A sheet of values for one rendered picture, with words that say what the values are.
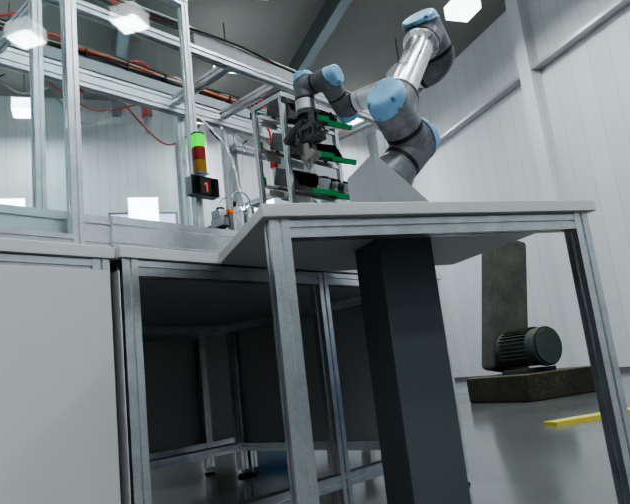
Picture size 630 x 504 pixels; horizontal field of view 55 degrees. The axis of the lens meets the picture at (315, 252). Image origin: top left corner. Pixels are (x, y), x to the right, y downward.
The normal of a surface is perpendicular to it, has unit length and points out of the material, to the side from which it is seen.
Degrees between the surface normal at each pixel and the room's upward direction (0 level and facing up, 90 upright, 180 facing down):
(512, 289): 90
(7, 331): 90
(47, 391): 90
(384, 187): 90
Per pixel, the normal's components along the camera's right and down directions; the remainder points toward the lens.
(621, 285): -0.94, 0.04
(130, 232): 0.72, -0.22
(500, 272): 0.42, -0.22
